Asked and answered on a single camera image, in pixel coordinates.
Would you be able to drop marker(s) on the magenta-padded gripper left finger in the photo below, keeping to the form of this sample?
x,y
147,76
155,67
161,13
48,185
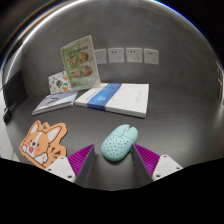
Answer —
x,y
63,168

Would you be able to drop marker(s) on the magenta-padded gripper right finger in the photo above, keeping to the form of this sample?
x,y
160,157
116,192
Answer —
x,y
163,166

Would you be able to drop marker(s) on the teal speckled computer mouse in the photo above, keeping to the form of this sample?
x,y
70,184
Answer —
x,y
118,144

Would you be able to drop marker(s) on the orange corgi-shaped mouse pad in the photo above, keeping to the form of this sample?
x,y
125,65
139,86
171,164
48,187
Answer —
x,y
41,143

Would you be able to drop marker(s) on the grey striped book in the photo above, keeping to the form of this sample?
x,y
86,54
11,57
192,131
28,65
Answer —
x,y
55,101

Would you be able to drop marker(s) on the white book with blue band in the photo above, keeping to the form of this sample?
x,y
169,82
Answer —
x,y
123,98

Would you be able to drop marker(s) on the white sticker sheet card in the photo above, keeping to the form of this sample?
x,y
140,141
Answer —
x,y
58,83

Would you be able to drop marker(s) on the green food menu card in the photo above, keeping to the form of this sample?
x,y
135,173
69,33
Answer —
x,y
80,63

